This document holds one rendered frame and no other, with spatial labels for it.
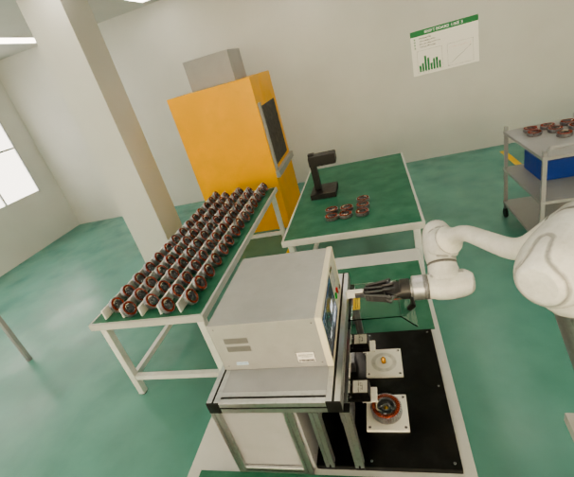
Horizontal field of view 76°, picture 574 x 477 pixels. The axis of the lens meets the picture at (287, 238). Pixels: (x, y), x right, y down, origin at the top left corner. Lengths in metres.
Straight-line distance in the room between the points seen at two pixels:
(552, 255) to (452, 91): 5.71
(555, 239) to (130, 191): 4.70
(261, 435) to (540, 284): 0.97
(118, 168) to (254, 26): 3.06
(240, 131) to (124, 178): 1.55
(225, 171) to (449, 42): 3.70
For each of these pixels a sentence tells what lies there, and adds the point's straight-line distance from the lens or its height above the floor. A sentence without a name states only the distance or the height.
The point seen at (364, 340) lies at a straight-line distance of 1.61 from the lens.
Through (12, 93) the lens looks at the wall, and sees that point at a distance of 8.97.
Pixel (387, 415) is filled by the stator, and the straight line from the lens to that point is 1.50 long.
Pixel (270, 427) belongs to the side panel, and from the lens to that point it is 1.35.
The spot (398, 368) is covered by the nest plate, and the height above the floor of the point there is 0.78.
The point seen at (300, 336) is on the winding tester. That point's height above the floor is 1.25.
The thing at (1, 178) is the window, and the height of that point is 1.45.
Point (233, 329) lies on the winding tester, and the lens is 1.24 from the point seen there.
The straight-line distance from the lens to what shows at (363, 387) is 1.45.
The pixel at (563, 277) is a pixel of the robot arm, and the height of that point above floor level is 1.56.
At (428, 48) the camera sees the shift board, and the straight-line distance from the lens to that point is 6.33.
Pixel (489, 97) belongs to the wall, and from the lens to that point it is 6.59.
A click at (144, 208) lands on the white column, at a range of 5.07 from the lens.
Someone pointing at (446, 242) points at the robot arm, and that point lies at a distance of 1.38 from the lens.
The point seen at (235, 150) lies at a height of 1.18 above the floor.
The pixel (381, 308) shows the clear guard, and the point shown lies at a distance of 1.53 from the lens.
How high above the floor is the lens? 2.02
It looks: 25 degrees down
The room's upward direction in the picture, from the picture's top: 16 degrees counter-clockwise
